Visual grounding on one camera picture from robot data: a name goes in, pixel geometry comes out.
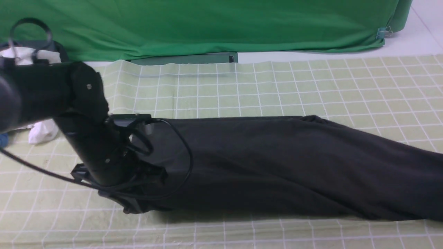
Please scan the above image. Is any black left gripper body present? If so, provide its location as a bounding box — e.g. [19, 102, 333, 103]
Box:
[71, 152, 168, 214]

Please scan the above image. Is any blue binder clip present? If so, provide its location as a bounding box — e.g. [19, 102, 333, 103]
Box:
[375, 26, 394, 40]

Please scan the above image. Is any dark gray long-sleeve top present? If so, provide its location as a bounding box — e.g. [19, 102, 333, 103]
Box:
[142, 116, 443, 221]

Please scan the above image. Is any light green checkered table cloth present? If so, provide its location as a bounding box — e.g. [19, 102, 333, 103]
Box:
[0, 55, 443, 249]

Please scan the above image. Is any blue garment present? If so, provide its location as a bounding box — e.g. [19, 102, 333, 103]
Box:
[0, 133, 9, 148]

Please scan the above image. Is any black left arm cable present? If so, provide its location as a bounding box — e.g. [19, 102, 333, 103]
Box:
[0, 18, 193, 201]

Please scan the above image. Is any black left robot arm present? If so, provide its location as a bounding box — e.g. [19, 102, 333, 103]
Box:
[1, 59, 168, 214]

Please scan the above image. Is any crumpled white shirt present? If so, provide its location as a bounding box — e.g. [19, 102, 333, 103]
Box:
[0, 47, 61, 145]

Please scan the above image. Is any green backdrop cloth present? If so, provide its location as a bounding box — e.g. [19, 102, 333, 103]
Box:
[0, 0, 412, 61]

